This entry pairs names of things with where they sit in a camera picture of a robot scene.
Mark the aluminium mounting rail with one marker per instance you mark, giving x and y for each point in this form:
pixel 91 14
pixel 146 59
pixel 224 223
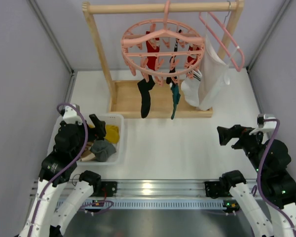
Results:
pixel 128 188

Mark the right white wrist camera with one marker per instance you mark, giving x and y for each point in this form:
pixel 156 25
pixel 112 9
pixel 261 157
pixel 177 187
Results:
pixel 266 123

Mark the black striped sock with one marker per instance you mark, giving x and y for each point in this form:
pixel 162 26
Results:
pixel 172 60

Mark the pink round clip hanger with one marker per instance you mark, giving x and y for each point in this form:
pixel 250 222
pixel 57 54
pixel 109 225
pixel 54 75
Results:
pixel 148 46

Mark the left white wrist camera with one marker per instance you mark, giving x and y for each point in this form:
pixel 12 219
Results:
pixel 70 116

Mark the white sock with stripes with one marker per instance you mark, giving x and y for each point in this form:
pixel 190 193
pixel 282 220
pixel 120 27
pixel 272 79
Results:
pixel 190 87

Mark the white slotted cable duct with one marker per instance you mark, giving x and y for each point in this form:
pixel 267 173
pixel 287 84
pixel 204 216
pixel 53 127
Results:
pixel 193 204

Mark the brown striped sock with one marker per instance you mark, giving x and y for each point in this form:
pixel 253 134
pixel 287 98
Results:
pixel 87 155

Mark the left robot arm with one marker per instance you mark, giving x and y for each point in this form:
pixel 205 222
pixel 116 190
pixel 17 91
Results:
pixel 45 219

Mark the grey sock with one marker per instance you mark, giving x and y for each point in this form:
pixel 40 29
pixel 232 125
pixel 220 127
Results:
pixel 102 150

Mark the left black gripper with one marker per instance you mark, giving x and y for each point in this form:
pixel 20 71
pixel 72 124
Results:
pixel 90 129

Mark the dark teal sock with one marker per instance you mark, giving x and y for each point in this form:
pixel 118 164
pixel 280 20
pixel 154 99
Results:
pixel 175 97

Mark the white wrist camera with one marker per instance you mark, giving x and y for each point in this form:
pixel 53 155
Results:
pixel 70 116
pixel 266 123

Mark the wooden clothes rack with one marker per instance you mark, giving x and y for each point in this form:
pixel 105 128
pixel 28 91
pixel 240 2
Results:
pixel 125 95

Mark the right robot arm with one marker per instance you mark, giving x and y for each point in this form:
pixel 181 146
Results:
pixel 270 207

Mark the yellow sock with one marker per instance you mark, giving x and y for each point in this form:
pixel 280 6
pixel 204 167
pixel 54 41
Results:
pixel 112 134

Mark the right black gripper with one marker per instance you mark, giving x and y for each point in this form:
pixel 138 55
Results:
pixel 236 136

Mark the white cloth garment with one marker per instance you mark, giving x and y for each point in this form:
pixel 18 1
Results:
pixel 214 76

